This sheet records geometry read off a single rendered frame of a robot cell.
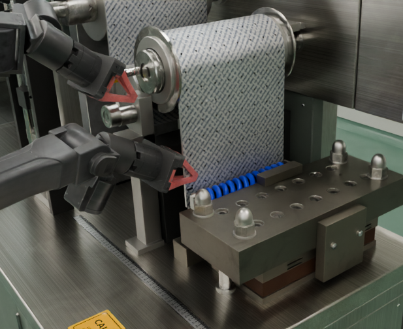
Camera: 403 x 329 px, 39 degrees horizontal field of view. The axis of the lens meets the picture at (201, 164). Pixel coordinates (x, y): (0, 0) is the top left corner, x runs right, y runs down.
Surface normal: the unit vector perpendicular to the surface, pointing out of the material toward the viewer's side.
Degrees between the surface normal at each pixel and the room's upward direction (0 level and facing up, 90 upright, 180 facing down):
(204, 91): 90
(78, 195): 71
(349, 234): 90
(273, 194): 0
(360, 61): 90
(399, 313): 90
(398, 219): 0
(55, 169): 106
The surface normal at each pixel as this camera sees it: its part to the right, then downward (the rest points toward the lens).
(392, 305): 0.58, 0.30
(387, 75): -0.81, 0.27
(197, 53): 0.51, -0.12
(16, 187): 0.77, 0.47
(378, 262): -0.04, -0.91
